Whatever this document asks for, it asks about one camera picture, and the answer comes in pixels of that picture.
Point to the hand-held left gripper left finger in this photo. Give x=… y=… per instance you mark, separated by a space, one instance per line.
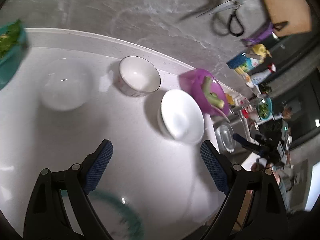
x=100 y=166

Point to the clear glass bowl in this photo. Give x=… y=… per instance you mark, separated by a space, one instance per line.
x=225 y=137

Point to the large teal floral plate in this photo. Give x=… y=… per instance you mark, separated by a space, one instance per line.
x=133 y=220

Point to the blue utensil cup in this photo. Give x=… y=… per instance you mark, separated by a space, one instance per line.
x=237 y=61

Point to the person's right forearm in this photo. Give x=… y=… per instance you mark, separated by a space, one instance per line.
x=283 y=195

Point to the peeled green stem vegetable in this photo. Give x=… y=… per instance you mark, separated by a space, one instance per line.
x=208 y=92

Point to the purple hanging kitchen tool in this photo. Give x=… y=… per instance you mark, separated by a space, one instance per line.
x=257 y=37

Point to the leafy green vegetables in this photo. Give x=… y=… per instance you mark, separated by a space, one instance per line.
x=8 y=36

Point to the yellow dish soap bottle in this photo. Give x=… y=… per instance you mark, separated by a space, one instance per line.
x=260 y=51

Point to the large white bowl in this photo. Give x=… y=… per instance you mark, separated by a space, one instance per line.
x=181 y=115

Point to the patterned white bowl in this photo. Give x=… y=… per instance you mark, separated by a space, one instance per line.
x=138 y=75

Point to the purple plastic bowl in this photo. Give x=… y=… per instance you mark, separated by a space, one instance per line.
x=197 y=90

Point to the small teal colander basket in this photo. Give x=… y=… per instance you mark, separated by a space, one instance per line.
x=265 y=108

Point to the wooden cutting board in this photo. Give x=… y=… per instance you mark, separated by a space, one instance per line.
x=287 y=7

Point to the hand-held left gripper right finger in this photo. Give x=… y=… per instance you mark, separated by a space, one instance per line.
x=213 y=167

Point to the small plain white bowl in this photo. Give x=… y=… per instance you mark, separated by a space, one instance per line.
x=66 y=85

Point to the white spray bottle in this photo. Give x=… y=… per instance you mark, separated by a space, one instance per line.
x=262 y=76

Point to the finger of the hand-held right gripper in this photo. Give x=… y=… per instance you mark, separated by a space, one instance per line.
x=243 y=141

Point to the yellow sponge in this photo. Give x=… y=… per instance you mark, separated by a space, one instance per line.
x=230 y=99

